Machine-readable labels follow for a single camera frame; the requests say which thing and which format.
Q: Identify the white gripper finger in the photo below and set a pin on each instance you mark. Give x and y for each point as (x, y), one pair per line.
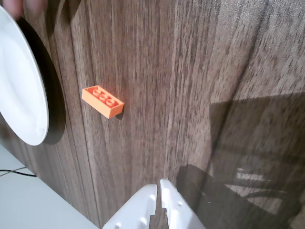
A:
(133, 210)
(176, 210)

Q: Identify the white round plate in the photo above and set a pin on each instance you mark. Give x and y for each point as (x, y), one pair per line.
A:
(19, 83)

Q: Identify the person's hand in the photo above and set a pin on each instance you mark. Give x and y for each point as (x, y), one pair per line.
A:
(14, 7)

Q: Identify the orange lego block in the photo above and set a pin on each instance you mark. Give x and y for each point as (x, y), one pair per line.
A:
(100, 102)

